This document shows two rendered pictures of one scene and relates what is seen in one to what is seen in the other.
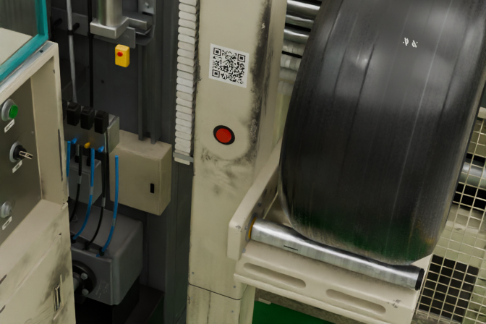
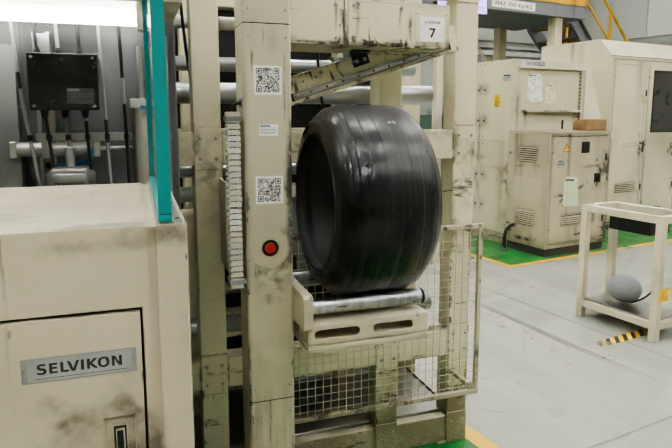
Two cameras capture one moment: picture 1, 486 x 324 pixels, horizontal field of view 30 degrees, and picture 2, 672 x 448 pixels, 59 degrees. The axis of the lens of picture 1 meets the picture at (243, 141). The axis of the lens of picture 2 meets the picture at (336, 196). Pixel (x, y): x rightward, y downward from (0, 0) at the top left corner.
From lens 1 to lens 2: 108 cm
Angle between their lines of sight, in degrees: 44
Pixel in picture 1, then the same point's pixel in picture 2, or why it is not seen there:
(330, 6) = (335, 120)
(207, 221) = (263, 331)
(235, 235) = (309, 306)
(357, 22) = (359, 120)
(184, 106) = (236, 237)
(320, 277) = (367, 318)
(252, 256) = (319, 324)
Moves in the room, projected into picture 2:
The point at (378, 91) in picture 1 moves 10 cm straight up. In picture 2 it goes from (392, 146) to (393, 107)
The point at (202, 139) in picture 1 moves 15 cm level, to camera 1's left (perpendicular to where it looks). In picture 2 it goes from (254, 258) to (203, 267)
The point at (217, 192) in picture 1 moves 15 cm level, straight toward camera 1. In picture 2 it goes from (269, 300) to (300, 314)
